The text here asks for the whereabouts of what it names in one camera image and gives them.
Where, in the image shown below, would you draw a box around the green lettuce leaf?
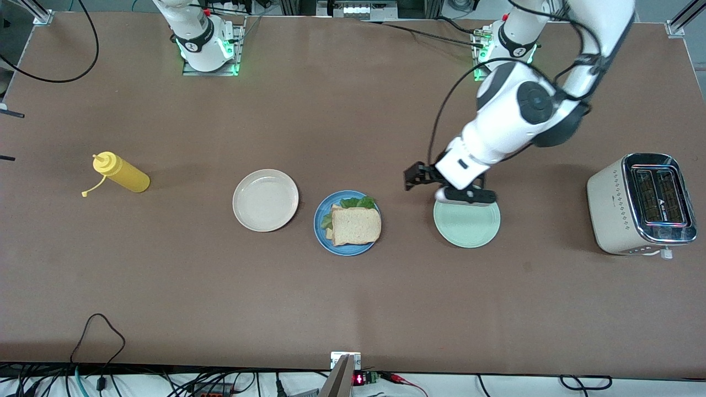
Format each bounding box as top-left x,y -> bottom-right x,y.
321,197 -> 377,229

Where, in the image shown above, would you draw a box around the light bread slice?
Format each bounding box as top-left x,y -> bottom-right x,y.
331,207 -> 382,247

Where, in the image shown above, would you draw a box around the dark-crust bread slice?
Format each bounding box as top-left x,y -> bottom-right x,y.
325,204 -> 343,240

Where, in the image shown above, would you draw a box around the yellow squeeze bottle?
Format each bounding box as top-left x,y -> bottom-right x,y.
82,152 -> 151,198

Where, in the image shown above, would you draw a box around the pale green plate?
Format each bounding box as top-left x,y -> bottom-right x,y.
433,198 -> 501,249

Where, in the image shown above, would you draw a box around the blue plate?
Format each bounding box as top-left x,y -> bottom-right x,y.
313,190 -> 382,256

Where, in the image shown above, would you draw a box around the cream plate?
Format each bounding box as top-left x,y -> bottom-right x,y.
232,169 -> 299,233

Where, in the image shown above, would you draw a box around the white device with vents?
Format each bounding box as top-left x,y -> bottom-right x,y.
342,0 -> 399,20

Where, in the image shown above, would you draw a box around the beige chrome toaster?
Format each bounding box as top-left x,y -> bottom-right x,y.
586,153 -> 698,260

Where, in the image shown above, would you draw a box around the red clip leads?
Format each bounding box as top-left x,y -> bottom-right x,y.
381,371 -> 430,397

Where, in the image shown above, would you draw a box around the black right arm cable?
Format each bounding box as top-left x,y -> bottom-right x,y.
0,0 -> 100,83

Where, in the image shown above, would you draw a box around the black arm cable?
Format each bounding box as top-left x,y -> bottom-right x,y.
427,0 -> 607,166
0,0 -> 100,83

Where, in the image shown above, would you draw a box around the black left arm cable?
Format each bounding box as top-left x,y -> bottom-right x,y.
427,0 -> 607,166

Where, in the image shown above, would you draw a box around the aluminium frame post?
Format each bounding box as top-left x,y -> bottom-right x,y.
22,0 -> 54,26
665,0 -> 706,38

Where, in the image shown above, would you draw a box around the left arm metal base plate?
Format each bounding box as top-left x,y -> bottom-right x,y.
473,28 -> 532,83

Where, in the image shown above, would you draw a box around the black cable across table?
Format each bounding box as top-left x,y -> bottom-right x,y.
361,19 -> 486,49

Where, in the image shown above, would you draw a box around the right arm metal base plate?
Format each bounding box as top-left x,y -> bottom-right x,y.
182,15 -> 244,77

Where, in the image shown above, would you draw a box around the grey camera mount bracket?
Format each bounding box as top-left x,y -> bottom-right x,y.
319,351 -> 362,397

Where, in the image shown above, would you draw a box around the black coiled cable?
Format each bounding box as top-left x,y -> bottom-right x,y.
559,375 -> 613,391

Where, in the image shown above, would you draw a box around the black looped cable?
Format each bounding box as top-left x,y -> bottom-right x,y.
69,313 -> 126,393

